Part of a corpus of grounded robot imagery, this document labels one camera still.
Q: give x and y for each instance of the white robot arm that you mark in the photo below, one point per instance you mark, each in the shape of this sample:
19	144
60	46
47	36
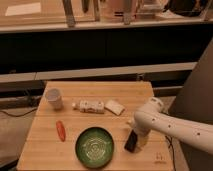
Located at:
149	117

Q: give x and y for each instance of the green round plate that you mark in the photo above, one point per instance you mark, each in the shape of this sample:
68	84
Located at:
94	147

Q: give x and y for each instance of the white paper cup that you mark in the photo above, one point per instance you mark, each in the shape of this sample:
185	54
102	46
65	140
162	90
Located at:
54	98

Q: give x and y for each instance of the black eraser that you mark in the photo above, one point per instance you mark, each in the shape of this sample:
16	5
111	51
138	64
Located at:
131	142

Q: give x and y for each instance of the white plastic bottle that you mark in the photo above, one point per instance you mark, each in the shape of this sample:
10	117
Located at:
89	106

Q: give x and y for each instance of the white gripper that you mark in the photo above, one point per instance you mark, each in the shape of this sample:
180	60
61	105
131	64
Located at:
142	133

